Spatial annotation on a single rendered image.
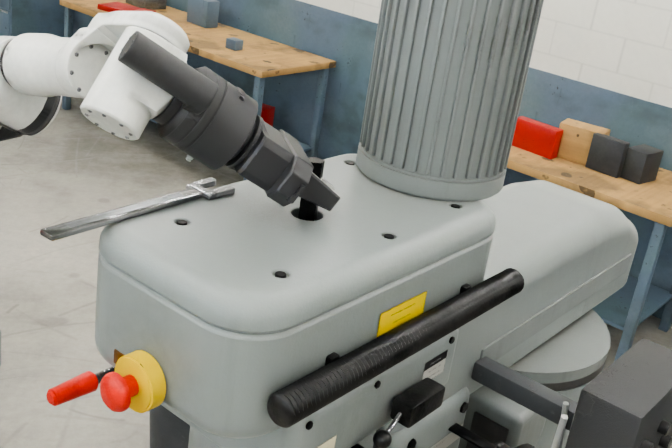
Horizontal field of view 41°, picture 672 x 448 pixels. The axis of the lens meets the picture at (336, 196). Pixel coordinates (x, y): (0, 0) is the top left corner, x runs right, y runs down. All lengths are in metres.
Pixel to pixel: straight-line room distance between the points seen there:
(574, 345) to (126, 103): 0.94
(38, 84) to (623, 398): 0.77
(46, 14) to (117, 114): 7.58
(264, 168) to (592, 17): 4.54
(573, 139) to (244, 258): 4.13
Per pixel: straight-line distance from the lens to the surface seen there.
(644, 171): 4.84
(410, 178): 1.11
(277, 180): 0.95
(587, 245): 1.54
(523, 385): 1.28
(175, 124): 0.92
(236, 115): 0.92
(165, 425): 3.44
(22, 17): 8.34
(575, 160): 4.97
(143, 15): 0.93
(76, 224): 0.93
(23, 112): 1.13
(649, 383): 1.19
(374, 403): 1.07
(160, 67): 0.87
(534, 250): 1.40
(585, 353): 1.56
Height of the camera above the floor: 2.28
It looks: 21 degrees down
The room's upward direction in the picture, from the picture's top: 9 degrees clockwise
